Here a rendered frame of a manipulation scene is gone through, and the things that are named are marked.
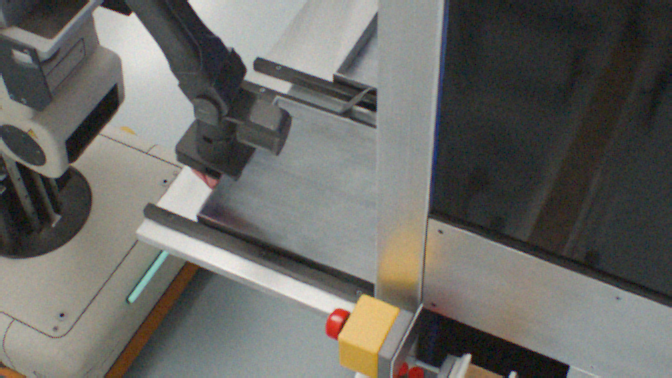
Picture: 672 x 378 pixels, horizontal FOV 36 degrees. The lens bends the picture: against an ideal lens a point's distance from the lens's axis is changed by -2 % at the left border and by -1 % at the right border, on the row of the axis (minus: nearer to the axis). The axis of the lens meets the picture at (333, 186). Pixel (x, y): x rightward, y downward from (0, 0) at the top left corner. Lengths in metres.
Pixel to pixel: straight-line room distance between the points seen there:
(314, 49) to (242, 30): 1.35
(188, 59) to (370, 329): 0.40
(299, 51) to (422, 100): 0.79
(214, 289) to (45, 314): 0.48
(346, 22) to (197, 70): 0.59
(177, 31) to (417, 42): 0.39
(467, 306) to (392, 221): 0.15
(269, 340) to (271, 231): 0.94
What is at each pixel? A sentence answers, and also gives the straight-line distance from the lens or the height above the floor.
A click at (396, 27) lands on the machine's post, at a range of 0.96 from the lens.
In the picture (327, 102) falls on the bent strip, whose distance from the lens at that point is 1.70.
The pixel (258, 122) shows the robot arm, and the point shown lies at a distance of 1.37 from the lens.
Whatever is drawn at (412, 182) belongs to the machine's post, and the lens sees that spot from 1.11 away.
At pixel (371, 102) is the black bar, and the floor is 0.90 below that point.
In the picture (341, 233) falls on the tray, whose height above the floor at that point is 0.88.
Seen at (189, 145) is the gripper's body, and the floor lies 1.01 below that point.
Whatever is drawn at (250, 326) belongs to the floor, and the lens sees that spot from 2.48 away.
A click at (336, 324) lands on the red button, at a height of 1.01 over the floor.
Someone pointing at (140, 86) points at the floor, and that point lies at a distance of 3.01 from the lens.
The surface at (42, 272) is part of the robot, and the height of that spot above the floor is 0.28.
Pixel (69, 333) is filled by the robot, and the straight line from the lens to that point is 2.22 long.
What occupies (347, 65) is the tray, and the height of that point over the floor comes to 0.89.
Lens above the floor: 2.13
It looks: 52 degrees down
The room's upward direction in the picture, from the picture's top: 2 degrees counter-clockwise
